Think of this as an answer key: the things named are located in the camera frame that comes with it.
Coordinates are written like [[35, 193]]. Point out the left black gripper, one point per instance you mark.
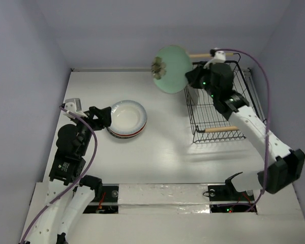
[[103, 115]]

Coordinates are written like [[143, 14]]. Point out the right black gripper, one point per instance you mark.
[[195, 77]]

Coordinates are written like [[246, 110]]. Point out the blue floral plate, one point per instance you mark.
[[123, 137]]

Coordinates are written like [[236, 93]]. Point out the red and teal plate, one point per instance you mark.
[[130, 133]]

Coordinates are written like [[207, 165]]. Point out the white bowl plate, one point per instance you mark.
[[127, 116]]

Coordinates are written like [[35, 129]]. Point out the light green plate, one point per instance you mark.
[[169, 68]]

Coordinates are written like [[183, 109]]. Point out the black wire dish rack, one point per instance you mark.
[[204, 115]]

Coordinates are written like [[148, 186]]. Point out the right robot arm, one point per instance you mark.
[[282, 165]]

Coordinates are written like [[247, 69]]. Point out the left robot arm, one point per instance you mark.
[[69, 189]]

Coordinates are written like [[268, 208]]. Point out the grey stone plate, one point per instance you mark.
[[194, 94]]

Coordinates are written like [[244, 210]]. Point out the silver tape strip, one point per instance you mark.
[[162, 199]]

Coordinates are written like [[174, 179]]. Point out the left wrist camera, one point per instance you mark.
[[73, 106]]

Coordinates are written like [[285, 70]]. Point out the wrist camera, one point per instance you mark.
[[217, 56], [73, 106]]

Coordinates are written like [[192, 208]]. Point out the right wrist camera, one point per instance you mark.
[[217, 56]]

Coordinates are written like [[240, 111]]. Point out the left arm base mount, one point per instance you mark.
[[106, 196]]

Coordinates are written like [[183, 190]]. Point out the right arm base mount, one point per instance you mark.
[[226, 199]]

